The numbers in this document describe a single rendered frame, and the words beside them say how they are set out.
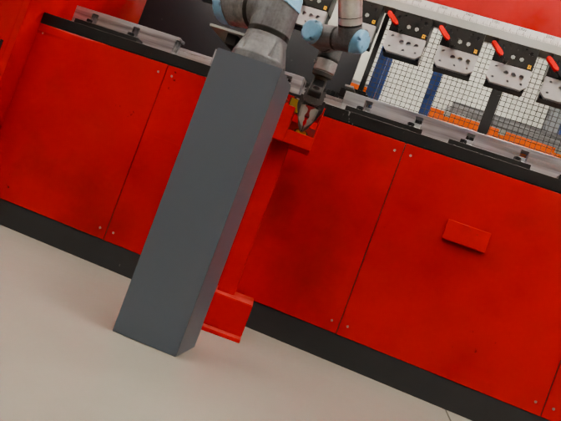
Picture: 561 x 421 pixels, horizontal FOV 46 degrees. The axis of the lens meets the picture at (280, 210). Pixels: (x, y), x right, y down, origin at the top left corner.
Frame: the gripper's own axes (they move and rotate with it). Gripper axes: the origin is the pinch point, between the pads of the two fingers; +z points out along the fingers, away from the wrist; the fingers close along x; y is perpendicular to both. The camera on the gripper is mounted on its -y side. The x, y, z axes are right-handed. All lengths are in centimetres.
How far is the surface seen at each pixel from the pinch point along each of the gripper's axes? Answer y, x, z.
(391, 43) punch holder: 30, -21, -44
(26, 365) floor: -107, 33, 64
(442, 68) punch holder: 27, -42, -40
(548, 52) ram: 19, -75, -58
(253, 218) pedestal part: -4.4, 5.0, 34.3
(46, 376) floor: -108, 28, 64
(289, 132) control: -6.8, 3.6, 3.2
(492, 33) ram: 24, -54, -58
